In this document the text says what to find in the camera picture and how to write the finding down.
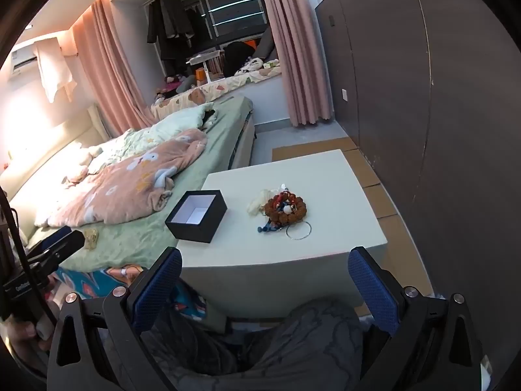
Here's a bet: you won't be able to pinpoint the cardboard floor sheet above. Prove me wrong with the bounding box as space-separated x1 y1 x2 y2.
271 138 433 295

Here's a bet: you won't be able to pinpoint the black gift box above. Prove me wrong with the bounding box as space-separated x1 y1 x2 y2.
164 190 228 244

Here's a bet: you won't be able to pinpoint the pale green pillow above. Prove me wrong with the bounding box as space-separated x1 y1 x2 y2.
87 102 217 177

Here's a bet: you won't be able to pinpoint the pink floral blanket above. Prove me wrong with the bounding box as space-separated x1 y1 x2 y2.
35 128 209 228

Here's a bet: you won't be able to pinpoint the cream padded headboard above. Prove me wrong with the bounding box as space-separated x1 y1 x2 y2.
0 105 111 246

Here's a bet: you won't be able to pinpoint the window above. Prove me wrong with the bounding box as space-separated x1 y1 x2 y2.
178 0 270 46

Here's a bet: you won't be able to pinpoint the bed with green sheet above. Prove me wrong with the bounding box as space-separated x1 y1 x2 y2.
0 94 258 278

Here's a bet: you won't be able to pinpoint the white plush toy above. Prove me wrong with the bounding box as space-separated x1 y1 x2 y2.
233 57 263 76

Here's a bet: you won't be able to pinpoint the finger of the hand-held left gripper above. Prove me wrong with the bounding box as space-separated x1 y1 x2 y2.
25 229 87 270

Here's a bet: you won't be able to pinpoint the floral window seat cushion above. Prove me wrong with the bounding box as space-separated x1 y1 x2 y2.
150 67 284 117

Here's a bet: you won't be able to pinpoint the white hanging garment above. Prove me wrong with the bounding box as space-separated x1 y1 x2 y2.
32 36 78 104

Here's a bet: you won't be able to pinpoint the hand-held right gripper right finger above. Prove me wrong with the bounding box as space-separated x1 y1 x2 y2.
348 246 490 391

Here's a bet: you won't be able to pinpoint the colourful printed blanket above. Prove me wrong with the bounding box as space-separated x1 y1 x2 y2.
52 264 229 331

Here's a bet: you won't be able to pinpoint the pink curtain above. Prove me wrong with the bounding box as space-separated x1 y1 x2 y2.
71 0 158 136
253 0 335 128

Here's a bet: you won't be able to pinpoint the dark wood wall panel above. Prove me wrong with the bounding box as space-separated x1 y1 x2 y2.
315 0 521 337

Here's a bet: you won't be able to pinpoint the black cable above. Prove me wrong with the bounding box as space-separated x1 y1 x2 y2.
0 186 58 327

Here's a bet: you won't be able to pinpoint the person's left hand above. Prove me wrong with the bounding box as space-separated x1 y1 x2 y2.
8 319 55 356

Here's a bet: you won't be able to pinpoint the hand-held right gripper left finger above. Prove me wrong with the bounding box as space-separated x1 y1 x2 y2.
47 246 184 391

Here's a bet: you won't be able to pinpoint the brown bead bracelet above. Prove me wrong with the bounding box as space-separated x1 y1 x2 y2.
262 196 308 226

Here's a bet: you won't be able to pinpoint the grey pillow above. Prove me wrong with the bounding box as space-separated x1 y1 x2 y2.
254 28 280 62

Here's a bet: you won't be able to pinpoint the dark hanging clothes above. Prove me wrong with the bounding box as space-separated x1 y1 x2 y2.
146 0 196 75

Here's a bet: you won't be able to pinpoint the silver bangle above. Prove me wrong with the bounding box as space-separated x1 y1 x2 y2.
285 219 314 240

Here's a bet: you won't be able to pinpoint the white air conditioner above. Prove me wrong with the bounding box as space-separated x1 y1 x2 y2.
10 42 63 76

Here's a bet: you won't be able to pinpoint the small white folding table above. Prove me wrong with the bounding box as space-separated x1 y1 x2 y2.
186 48 225 84

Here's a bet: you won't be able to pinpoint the cream cloth pouch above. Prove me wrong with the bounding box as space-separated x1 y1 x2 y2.
246 188 274 217

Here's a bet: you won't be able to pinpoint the black bag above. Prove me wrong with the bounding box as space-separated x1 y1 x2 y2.
223 41 257 78

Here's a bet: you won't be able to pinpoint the blue bead string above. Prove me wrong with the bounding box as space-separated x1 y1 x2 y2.
256 217 282 235

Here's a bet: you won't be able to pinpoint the person's grey trouser leg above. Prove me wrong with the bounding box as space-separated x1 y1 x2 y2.
150 297 368 391

